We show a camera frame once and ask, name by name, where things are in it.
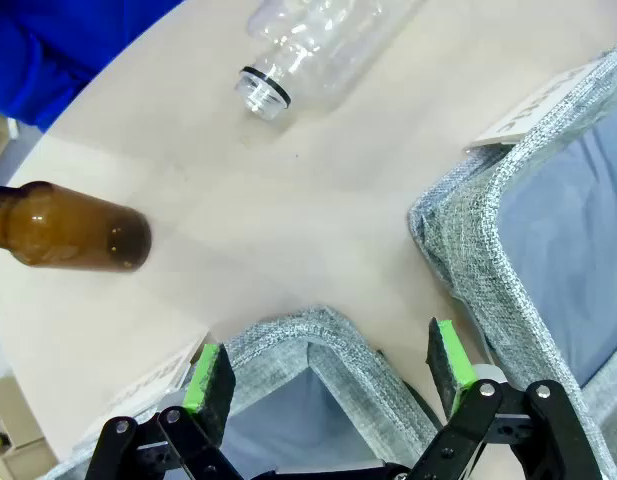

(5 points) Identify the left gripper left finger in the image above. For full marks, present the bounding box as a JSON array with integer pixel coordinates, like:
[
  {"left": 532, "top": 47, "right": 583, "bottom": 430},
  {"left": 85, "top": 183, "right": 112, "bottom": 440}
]
[{"left": 85, "top": 342, "right": 239, "bottom": 480}]

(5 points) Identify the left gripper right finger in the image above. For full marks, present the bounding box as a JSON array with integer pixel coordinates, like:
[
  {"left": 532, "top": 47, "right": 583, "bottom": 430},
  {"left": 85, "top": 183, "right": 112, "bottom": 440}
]
[{"left": 406, "top": 316, "right": 603, "bottom": 480}]

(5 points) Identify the brown glass bottle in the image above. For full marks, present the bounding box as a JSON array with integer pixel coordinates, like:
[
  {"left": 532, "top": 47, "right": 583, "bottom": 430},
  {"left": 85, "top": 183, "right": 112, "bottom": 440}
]
[{"left": 0, "top": 180, "right": 153, "bottom": 274}]

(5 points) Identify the large clear plastic bottle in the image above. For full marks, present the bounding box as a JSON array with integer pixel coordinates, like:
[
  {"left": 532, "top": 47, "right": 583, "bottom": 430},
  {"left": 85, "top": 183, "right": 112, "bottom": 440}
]
[{"left": 233, "top": 0, "right": 429, "bottom": 121}]

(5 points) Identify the grey fabric basket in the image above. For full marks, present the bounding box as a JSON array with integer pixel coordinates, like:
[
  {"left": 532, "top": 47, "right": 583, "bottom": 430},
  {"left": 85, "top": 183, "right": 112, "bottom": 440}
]
[
  {"left": 406, "top": 37, "right": 617, "bottom": 480},
  {"left": 50, "top": 304, "right": 442, "bottom": 480}
]

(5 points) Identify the white Bottle label card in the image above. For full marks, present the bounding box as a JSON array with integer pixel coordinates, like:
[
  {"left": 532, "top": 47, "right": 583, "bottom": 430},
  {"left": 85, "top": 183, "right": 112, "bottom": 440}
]
[{"left": 102, "top": 329, "right": 212, "bottom": 416}]

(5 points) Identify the white Plastic label card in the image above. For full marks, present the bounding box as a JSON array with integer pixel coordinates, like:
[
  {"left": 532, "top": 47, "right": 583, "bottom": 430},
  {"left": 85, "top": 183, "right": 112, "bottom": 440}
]
[{"left": 461, "top": 62, "right": 607, "bottom": 150}]

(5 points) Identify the person in blue hoodie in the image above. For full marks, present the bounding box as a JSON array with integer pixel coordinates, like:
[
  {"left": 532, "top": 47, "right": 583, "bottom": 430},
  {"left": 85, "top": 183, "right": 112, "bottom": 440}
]
[{"left": 0, "top": 0, "right": 187, "bottom": 134}]

